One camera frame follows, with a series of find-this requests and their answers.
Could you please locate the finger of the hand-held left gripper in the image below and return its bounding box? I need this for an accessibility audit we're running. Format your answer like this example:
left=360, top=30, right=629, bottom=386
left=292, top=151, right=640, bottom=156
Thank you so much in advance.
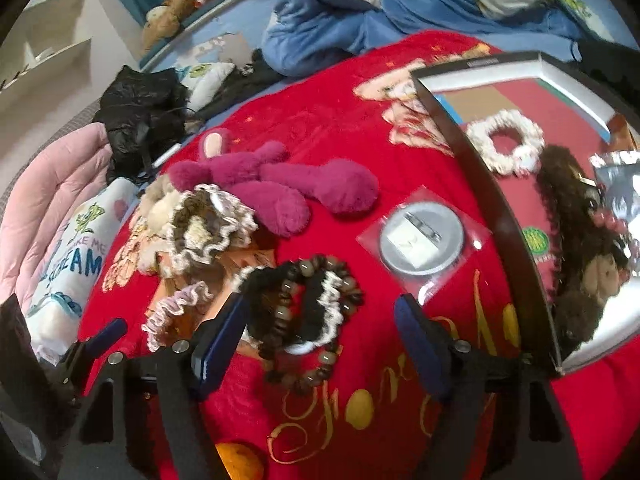
left=55, top=317, right=128, bottom=386

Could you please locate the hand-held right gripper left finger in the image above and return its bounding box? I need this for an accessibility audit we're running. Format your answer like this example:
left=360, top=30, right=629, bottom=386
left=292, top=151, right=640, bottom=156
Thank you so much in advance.
left=57, top=292, right=251, bottom=480

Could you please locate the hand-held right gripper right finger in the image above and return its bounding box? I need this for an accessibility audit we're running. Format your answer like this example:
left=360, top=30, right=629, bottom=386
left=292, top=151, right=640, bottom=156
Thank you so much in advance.
left=393, top=294, right=583, bottom=480

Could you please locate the wooden bead bracelet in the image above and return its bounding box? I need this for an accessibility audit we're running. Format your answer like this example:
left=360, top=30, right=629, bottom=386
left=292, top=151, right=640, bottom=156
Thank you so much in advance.
left=260, top=255, right=366, bottom=396

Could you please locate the black scrunchie with white trim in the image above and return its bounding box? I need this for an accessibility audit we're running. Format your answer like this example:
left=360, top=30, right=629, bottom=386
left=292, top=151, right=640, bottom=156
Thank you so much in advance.
left=235, top=262, right=358, bottom=356

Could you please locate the white lace scrunchie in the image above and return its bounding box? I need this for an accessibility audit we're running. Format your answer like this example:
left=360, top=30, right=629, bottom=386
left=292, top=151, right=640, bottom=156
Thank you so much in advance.
left=465, top=109, right=546, bottom=177

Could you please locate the clear plastic packet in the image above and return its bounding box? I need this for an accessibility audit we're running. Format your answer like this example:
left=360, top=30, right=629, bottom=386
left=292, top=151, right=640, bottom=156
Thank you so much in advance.
left=589, top=150, right=640, bottom=226

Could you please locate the black-rimmed storage box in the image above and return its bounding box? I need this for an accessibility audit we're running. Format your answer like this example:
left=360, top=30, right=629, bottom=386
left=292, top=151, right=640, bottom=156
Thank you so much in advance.
left=410, top=51, right=640, bottom=377

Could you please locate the lilac frilled scrunchie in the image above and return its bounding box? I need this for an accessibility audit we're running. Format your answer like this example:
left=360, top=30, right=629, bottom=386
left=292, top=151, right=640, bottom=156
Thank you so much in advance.
left=141, top=280, right=215, bottom=353

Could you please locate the white printed pillow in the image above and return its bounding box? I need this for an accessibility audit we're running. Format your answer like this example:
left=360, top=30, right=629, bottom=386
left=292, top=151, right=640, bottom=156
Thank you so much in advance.
left=25, top=177, right=141, bottom=361

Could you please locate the orange snack packet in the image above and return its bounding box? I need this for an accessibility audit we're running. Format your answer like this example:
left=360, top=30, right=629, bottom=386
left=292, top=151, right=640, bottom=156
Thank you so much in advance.
left=157, top=245, right=278, bottom=341

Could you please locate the brown crochet scrunchie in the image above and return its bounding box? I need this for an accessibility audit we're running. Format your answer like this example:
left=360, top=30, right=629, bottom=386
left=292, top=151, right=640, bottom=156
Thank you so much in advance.
left=162, top=184, right=260, bottom=277

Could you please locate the round badge in clear bag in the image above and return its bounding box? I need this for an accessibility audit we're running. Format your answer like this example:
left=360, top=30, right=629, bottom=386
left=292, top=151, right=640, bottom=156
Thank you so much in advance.
left=356, top=185, right=493, bottom=306

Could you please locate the orange fruit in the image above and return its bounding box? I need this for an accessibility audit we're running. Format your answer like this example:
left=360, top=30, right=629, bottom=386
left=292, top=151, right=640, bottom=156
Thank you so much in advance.
left=216, top=442, right=265, bottom=480

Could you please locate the pink quilt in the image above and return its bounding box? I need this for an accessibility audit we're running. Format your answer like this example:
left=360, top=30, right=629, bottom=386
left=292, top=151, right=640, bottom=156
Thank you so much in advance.
left=0, top=122, right=118, bottom=306

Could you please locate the magenta plush toy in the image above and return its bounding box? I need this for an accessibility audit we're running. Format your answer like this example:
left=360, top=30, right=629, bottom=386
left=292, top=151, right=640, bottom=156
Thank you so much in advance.
left=167, top=127, right=380, bottom=238

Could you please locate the white marker pen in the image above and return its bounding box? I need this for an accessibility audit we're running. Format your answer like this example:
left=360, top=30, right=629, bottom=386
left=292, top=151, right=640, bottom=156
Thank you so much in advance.
left=150, top=142, right=183, bottom=168

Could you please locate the dark brown plush toy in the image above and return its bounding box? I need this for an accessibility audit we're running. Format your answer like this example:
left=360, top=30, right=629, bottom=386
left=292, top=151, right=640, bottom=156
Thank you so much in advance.
left=532, top=144, right=638, bottom=356

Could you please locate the black plastic bag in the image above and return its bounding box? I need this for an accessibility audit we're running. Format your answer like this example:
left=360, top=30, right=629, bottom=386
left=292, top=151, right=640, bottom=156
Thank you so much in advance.
left=92, top=65, right=191, bottom=183

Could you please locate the red printed blanket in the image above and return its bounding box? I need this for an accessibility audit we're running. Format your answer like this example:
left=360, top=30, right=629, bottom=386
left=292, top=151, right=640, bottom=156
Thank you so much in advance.
left=75, top=30, right=640, bottom=480

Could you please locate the small printed pillow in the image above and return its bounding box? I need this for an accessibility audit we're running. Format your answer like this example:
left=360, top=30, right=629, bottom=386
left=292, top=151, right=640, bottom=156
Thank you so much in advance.
left=177, top=62, right=236, bottom=111

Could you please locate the black clothing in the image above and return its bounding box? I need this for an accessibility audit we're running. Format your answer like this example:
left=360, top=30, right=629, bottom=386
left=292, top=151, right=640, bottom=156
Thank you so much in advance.
left=200, top=49, right=286, bottom=116

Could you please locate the white shelf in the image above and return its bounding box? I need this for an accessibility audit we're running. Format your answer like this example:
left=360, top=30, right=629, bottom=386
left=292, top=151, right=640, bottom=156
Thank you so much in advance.
left=0, top=0, right=96, bottom=116

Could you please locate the blue bed sheet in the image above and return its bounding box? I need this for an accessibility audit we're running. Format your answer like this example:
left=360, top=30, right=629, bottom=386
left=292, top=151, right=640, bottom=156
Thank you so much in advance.
left=140, top=0, right=281, bottom=76

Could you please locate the tan plush bear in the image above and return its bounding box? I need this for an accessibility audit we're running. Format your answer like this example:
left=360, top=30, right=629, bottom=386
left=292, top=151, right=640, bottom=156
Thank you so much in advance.
left=141, top=0, right=241, bottom=53

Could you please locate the blue printed blanket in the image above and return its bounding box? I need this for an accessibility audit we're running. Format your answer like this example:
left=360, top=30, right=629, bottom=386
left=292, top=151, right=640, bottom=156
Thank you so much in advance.
left=235, top=0, right=616, bottom=78

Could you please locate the cream fluffy hair tie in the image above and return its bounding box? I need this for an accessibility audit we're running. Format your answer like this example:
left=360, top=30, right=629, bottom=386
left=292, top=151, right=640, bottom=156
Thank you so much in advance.
left=131, top=234, right=168, bottom=275

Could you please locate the pink bead bracelet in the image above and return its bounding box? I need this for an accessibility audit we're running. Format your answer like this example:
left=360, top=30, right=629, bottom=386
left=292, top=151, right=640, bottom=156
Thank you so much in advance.
left=590, top=210, right=640, bottom=271

